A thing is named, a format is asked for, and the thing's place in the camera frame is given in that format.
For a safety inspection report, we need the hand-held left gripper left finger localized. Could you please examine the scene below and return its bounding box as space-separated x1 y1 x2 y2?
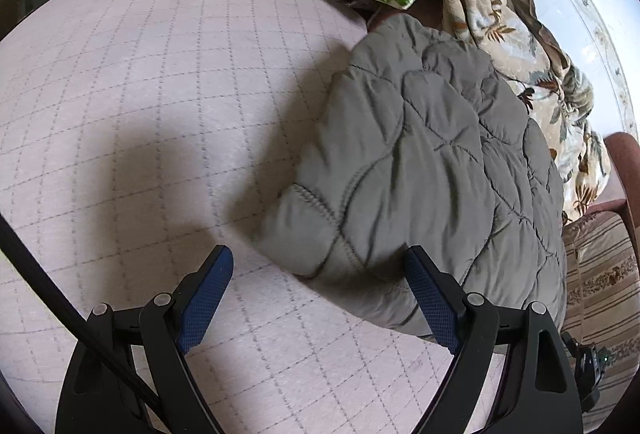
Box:
55 245 235 434

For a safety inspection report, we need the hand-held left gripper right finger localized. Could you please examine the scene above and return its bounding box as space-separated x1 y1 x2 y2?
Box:
404 245 586 434

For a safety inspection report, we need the grey quilted jacket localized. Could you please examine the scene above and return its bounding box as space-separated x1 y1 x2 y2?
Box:
250 14 568 345

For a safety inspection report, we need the striped sofa cushion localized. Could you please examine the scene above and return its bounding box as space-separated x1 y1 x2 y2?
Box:
562 211 640 434

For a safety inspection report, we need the reddish brown sofa armrest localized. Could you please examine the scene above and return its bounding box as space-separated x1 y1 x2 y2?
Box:
602 131 640 219

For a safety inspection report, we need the beige floral blanket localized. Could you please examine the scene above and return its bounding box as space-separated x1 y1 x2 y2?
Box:
410 0 613 225

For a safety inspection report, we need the black cable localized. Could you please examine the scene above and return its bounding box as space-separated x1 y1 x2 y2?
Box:
0 214 161 410

